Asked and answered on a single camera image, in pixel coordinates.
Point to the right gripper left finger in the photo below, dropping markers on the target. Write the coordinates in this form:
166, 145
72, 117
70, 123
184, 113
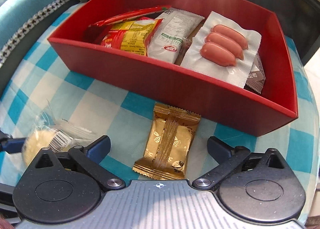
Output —
88, 161

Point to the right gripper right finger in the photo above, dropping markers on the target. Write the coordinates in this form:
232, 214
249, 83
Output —
230, 161

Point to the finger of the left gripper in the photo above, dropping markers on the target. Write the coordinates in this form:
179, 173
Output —
9, 144

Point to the round white cake packet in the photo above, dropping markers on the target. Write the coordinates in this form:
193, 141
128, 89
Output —
57, 134

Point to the gold foil snack packet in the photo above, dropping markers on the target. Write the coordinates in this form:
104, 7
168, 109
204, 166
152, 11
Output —
167, 148

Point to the vacuum packed sausages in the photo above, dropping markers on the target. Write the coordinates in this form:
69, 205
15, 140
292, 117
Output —
222, 49

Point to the clear orange snack packet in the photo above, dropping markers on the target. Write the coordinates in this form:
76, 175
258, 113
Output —
186, 43

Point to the red long snack packet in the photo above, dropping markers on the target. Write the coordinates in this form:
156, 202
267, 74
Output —
94, 30

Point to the red cardboard box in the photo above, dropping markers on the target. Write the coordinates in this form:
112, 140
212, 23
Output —
215, 100

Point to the blue white checkered cloth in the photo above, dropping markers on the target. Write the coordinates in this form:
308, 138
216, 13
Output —
43, 80

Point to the white chicken snack packet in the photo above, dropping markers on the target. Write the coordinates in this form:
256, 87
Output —
257, 76

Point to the yellow red snack packet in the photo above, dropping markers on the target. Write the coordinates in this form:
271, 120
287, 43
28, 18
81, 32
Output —
131, 36

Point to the white green snack packet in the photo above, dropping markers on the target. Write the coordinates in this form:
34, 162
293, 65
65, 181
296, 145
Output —
167, 40

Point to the teal sofa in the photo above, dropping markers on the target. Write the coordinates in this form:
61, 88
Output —
22, 23

